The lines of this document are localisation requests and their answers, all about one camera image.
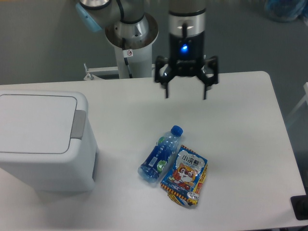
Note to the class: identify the white metal base frame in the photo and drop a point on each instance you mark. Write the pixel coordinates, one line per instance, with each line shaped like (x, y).
(106, 72)

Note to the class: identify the blue plastic bag on floor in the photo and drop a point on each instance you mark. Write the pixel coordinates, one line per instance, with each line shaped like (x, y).
(284, 10)

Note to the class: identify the blue cartoon snack bag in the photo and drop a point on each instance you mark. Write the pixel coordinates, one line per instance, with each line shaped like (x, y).
(183, 182)

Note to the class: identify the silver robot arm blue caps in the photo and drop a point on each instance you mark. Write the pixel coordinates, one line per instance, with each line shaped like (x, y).
(162, 40)

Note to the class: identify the black device at table edge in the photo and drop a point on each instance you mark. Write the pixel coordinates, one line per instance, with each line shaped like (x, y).
(300, 206)

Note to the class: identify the white push-lid trash can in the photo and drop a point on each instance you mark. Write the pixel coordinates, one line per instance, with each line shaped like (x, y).
(46, 139)

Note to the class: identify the white furniture edge right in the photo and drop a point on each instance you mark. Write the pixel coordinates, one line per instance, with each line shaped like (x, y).
(298, 109)

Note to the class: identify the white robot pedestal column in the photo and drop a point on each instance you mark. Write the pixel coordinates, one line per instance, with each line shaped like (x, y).
(134, 63)

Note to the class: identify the blue plastic drink bottle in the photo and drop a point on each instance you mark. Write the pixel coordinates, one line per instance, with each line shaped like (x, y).
(164, 150)

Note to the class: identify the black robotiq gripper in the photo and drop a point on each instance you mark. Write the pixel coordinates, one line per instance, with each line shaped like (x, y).
(186, 60)

